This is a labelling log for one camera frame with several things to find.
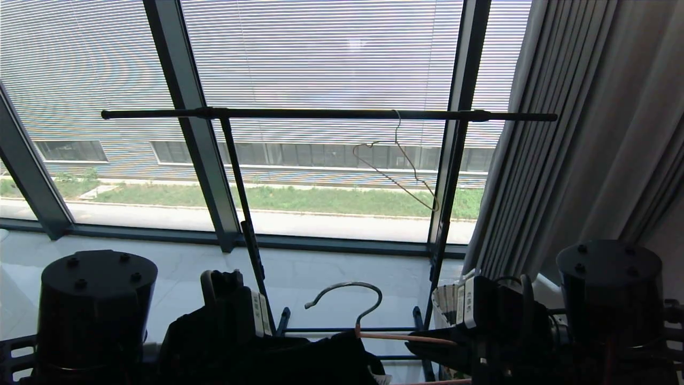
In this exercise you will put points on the grey curtain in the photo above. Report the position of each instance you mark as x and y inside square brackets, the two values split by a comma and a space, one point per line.
[577, 133]

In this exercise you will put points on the pink clothes hanger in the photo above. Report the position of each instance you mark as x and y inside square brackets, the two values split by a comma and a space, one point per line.
[401, 337]
[397, 128]

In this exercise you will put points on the black garment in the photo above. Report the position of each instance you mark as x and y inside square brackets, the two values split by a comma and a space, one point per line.
[320, 358]

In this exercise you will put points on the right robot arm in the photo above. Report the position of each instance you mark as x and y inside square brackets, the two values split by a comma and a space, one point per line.
[609, 289]

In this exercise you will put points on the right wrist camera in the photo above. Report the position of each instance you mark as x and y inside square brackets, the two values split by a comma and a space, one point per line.
[497, 302]

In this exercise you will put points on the window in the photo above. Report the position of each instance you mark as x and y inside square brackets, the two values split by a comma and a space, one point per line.
[320, 59]

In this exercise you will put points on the black clothes rack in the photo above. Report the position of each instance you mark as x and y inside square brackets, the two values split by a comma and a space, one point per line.
[320, 114]

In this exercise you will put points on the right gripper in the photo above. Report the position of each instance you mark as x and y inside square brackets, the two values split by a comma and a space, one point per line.
[513, 353]

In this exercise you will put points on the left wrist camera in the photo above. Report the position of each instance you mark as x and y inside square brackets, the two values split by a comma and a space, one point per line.
[235, 305]

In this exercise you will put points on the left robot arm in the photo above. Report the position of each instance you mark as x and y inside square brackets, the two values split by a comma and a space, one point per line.
[96, 310]

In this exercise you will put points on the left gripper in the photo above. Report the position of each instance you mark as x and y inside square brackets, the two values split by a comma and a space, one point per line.
[203, 353]

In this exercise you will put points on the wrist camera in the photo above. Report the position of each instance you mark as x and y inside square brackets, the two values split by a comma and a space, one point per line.
[497, 302]
[235, 305]

